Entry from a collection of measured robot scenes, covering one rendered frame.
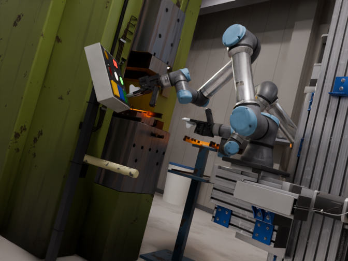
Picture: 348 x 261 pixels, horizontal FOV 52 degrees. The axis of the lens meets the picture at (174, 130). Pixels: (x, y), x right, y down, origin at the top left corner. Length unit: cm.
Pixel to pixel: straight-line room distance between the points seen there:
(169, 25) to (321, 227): 159
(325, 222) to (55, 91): 171
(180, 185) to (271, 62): 249
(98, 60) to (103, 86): 13
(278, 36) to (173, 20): 381
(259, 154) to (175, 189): 444
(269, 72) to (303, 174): 440
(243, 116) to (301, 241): 59
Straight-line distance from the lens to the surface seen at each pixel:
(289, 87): 550
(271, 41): 625
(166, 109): 281
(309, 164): 169
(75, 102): 224
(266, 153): 164
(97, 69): 177
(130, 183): 232
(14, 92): 256
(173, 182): 601
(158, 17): 243
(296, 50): 568
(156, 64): 242
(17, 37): 273
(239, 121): 153
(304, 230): 168
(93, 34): 232
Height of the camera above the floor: 76
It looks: 4 degrees up
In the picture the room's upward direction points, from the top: 14 degrees clockwise
